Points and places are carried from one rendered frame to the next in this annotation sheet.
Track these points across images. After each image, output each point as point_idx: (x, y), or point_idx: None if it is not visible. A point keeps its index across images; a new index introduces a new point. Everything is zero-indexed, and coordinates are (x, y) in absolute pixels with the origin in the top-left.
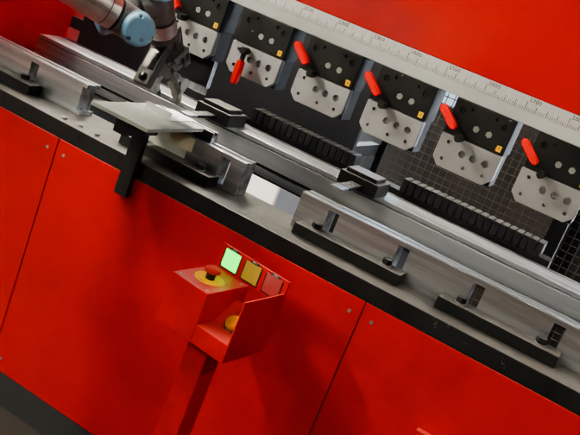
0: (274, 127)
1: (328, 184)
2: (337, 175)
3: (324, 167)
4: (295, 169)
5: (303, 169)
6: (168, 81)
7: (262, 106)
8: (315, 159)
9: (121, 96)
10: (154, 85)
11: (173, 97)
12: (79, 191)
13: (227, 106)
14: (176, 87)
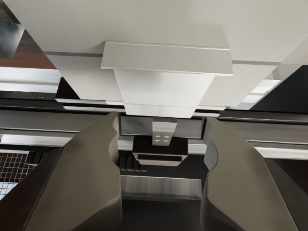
0: (118, 159)
1: (1, 122)
2: (0, 135)
3: (30, 140)
4: (45, 123)
5: (35, 127)
6: (92, 214)
7: (157, 172)
8: (57, 145)
9: (298, 124)
10: (223, 146)
11: (102, 127)
12: None
13: (151, 162)
14: (31, 186)
